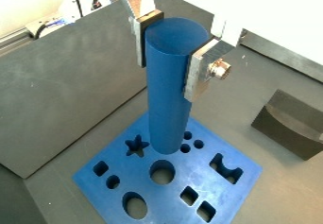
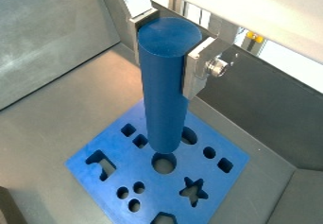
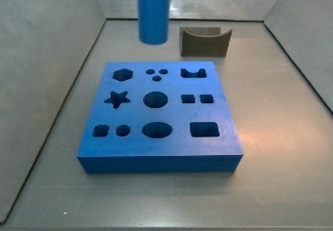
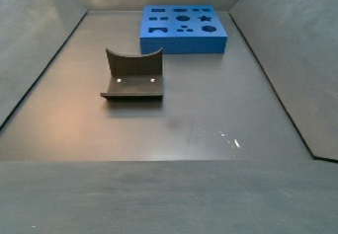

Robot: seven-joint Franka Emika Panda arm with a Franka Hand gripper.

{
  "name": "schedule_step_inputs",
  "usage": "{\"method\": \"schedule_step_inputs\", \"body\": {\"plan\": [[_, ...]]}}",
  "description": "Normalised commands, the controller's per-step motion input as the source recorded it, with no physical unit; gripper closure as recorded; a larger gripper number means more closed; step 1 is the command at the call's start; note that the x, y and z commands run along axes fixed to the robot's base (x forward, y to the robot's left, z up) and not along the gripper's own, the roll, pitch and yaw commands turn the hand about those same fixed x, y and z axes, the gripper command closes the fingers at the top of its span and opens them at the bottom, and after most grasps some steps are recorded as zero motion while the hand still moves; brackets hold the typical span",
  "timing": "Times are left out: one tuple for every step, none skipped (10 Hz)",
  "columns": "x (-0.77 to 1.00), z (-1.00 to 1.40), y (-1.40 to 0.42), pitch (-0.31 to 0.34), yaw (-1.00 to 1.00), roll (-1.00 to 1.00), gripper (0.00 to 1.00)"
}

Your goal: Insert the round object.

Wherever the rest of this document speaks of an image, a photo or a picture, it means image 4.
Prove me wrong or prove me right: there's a blue shape sorter block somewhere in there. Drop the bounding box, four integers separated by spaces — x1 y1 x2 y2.
140 5 227 54

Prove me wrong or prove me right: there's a black curved holder bracket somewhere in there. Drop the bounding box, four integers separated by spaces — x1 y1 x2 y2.
100 49 164 100

